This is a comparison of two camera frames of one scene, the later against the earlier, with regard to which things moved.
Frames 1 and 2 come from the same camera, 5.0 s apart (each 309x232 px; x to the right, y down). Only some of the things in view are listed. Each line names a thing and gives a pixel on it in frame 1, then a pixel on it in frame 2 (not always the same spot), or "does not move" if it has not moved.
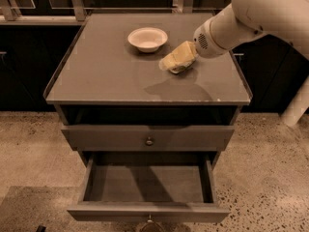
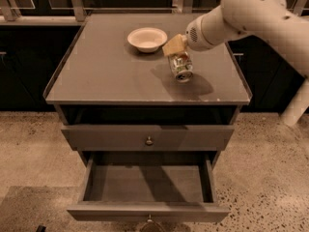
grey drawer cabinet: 118,105 does not move
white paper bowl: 148,39 does not move
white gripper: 205,44 -> 194,37
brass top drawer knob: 149,142 does not move
